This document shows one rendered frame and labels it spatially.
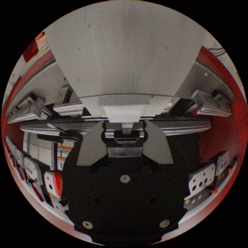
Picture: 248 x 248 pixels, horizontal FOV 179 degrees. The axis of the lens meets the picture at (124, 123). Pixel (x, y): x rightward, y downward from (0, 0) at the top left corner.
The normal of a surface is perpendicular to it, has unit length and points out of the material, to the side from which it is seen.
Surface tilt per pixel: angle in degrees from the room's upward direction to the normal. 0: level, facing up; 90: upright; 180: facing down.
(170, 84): 0
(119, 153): 90
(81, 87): 0
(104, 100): 90
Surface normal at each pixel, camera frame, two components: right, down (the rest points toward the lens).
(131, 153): 0.00, -0.34
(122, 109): 0.02, 0.94
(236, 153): -1.00, 0.02
